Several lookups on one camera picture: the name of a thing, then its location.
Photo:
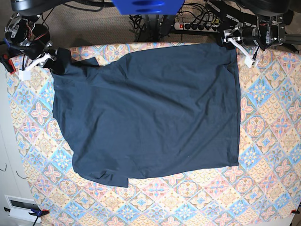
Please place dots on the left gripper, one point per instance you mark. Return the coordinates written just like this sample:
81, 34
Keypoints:
250, 36

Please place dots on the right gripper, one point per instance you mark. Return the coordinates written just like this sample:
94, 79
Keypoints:
35, 49

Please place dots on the dark blue t-shirt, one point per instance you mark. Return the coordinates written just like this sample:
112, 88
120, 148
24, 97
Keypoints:
150, 114

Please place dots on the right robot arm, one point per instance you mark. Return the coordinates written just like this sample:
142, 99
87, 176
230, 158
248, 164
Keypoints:
24, 35

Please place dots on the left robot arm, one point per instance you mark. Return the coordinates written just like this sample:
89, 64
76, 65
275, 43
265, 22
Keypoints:
268, 32

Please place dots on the black round stool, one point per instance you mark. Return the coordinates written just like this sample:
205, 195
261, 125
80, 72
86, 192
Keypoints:
40, 35

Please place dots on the blue orange clamp upper left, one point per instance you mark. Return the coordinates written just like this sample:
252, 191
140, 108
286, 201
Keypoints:
7, 63

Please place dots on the blue orange clamp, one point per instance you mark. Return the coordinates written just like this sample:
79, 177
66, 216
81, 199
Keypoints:
35, 213
7, 63

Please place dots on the white power strip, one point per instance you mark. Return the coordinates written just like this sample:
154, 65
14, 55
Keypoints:
195, 27

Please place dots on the patterned colourful tablecloth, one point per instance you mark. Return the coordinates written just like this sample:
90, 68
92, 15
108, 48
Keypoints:
264, 187

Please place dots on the white floor vent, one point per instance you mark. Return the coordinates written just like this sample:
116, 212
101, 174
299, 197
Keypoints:
20, 208

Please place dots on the blue orange clamp lower left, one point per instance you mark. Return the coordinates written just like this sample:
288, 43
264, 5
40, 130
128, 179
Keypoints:
35, 213

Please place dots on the orange clamp lower right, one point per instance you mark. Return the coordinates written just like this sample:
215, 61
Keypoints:
295, 212

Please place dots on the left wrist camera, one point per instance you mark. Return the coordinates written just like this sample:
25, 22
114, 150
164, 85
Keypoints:
249, 62

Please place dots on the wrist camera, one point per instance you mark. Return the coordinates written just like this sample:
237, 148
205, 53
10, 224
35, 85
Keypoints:
249, 62
24, 75

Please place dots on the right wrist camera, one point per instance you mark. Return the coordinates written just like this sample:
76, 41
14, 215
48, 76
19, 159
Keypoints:
24, 75

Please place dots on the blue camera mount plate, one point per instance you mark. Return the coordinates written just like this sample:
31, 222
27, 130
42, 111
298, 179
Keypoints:
148, 7

